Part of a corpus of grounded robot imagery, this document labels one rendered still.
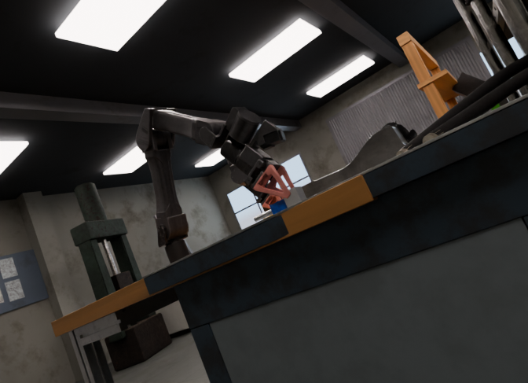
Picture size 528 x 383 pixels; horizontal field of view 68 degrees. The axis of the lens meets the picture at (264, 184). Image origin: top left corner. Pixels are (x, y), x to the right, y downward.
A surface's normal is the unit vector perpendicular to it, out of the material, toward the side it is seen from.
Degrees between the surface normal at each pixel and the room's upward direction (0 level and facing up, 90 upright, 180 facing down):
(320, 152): 90
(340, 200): 90
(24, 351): 90
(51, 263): 90
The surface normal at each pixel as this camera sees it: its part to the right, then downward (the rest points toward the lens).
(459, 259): -0.50, 0.07
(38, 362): 0.75, -0.40
